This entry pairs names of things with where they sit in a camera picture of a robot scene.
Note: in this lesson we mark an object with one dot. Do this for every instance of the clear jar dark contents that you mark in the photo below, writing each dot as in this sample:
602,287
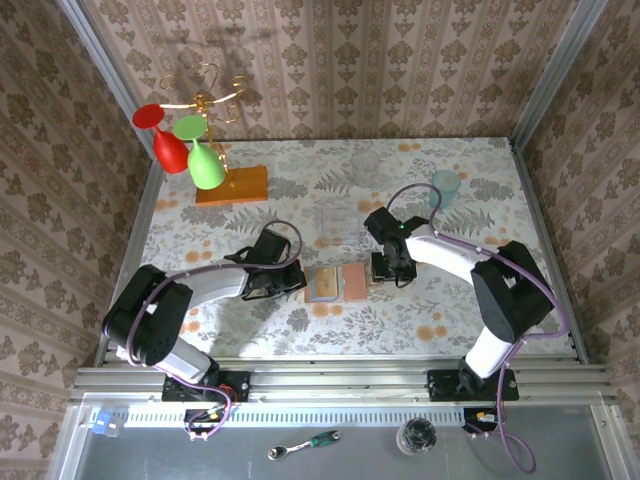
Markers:
416,437

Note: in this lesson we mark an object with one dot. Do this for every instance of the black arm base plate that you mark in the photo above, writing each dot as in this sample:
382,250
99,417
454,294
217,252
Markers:
235,385
442,387

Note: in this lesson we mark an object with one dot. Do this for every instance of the aluminium table side rail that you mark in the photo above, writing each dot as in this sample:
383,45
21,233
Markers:
534,200
145,202

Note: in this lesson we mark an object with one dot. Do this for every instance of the clear acrylic box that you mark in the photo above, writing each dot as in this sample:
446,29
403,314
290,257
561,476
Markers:
340,225

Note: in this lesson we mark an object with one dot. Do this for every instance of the grey metal shelf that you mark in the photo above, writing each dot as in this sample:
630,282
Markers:
150,460

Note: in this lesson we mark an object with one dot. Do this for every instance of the green plastic wine glass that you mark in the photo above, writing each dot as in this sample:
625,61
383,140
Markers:
205,167

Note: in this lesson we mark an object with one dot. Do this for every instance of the black connector block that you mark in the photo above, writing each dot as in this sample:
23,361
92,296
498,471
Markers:
477,417
202,417

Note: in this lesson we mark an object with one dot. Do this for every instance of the red plastic wine glass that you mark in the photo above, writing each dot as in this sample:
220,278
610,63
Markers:
170,152

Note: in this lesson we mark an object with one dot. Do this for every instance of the clear plastic cup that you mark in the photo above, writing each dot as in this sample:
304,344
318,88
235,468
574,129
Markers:
365,162

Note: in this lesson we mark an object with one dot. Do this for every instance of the aluminium frame post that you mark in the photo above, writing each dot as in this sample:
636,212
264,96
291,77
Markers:
556,75
107,75

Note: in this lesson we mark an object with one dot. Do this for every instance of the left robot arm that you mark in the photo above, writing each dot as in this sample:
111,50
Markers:
150,320

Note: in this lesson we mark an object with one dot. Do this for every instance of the teal plastic cup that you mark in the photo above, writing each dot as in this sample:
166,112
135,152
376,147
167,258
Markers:
447,185

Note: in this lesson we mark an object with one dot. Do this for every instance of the aluminium mounting rail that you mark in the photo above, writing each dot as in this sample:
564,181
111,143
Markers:
340,382

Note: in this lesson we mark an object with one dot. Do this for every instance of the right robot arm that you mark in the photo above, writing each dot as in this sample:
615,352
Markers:
510,295

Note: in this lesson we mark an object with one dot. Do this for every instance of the fern print tablecloth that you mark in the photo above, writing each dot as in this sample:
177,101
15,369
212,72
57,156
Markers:
280,340

